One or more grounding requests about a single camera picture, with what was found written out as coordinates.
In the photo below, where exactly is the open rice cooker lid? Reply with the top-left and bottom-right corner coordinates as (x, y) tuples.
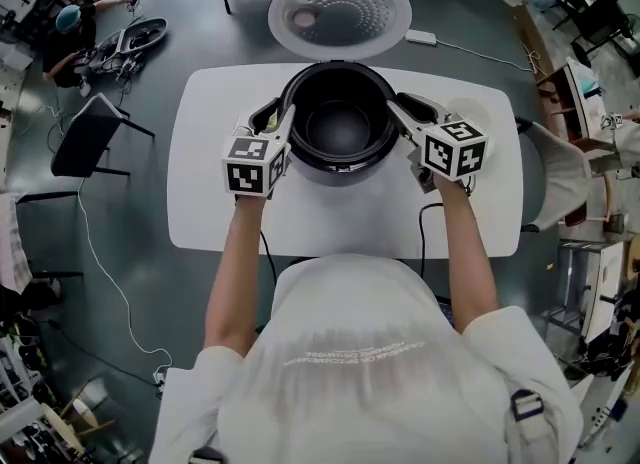
(266, 0), (414, 188)

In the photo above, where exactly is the cloth-covered table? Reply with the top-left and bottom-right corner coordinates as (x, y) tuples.
(0, 191), (85, 299)

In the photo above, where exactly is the white power strip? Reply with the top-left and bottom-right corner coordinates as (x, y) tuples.
(404, 28), (439, 47)

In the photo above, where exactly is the wooden side table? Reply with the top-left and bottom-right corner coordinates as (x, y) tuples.
(536, 56), (627, 154)

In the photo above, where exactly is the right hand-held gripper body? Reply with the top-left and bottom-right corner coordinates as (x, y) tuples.
(405, 111), (490, 196)

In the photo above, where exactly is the wooden chair red seat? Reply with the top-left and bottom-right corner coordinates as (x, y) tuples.
(563, 171), (615, 229)

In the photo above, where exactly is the person's left forearm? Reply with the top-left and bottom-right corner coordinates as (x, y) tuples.
(203, 195), (270, 359)

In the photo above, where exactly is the light grey chair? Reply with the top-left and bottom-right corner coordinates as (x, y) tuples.
(514, 115), (595, 234)

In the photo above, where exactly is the person's white shirt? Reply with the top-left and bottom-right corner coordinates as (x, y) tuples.
(148, 252), (585, 464)

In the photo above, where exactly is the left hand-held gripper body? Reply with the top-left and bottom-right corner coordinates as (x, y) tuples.
(221, 124), (293, 200)

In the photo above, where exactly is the person's right forearm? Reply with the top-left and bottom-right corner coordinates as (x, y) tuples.
(431, 174), (502, 337)

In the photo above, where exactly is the black pot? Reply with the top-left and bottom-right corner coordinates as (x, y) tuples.
(281, 62), (397, 174)

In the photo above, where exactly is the open grey suitcase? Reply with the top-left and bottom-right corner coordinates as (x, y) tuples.
(91, 16), (169, 74)

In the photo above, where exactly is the white floor cable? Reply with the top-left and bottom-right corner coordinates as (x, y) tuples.
(76, 190), (175, 389)

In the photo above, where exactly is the dark strap buckle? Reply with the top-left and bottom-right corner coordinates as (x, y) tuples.
(509, 388), (547, 424)

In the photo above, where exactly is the white steamer plate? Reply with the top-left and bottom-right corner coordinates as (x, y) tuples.
(441, 95), (500, 161)

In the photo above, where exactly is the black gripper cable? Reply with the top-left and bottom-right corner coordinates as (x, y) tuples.
(417, 201), (445, 274)
(258, 230), (279, 287)

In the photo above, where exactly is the black chair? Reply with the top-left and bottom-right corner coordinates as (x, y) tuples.
(14, 92), (157, 204)
(551, 0), (640, 59)

